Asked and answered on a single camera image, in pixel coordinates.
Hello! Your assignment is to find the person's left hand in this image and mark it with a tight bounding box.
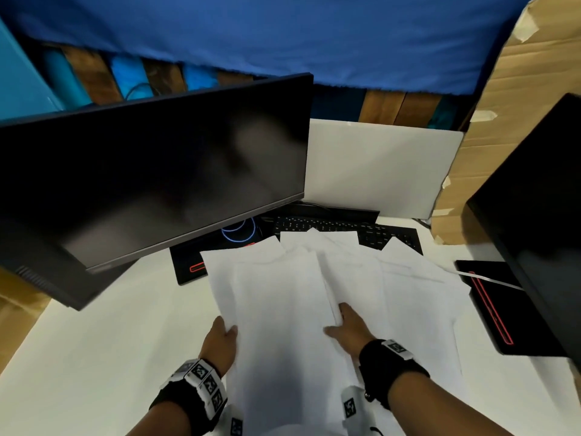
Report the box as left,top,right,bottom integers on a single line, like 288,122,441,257
198,316,239,376

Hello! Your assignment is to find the person's right hand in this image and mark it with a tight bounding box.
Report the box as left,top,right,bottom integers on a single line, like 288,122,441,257
323,302,378,360

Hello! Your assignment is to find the single white paper sheet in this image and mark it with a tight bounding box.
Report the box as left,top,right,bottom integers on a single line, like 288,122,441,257
200,236,364,436

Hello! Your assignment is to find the person's right forearm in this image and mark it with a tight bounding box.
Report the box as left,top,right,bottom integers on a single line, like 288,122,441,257
386,371,516,436

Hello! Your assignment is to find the person's left forearm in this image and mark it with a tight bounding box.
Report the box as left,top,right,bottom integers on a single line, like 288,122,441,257
131,399,193,436

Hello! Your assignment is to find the black wristband with marker tags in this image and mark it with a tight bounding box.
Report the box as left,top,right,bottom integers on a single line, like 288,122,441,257
358,339,431,410
149,358,228,421

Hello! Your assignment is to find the white marker tag block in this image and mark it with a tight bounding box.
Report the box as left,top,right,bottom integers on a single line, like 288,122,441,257
340,386,379,436
225,402,245,436

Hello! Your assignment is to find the pile of white papers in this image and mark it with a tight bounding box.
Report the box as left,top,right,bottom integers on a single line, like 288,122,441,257
200,228,473,436

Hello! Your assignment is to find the black red-lined mat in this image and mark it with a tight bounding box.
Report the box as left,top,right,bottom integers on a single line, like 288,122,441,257
170,230,274,287
455,260,568,358

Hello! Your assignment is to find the black computer keyboard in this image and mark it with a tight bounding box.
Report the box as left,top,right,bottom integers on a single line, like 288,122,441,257
274,216,424,256

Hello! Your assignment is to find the white flat panel board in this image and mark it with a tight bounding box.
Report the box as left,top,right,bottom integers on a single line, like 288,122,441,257
303,118,464,220

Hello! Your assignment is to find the large black computer monitor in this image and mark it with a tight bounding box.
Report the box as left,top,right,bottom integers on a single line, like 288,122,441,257
0,73,315,311

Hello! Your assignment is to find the flat brown cardboard piece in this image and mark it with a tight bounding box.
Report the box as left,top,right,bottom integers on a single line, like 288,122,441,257
0,267,52,374

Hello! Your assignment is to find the black monitor with thin bezel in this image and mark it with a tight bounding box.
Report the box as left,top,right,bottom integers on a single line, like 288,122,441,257
466,93,581,366

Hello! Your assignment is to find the tall taped cardboard box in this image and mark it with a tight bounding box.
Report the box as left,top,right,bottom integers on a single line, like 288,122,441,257
430,0,581,246

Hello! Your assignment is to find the wood and teal patterned board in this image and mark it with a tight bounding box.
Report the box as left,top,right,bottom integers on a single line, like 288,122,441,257
27,38,475,131

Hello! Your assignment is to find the blue fabric cloth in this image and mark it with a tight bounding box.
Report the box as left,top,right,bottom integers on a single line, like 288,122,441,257
0,0,538,96

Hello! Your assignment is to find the teal cabinet panel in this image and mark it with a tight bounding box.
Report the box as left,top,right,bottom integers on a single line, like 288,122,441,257
0,18,64,122

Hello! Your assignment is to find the thin white cable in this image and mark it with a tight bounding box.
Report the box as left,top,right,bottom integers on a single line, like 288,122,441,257
456,269,524,291

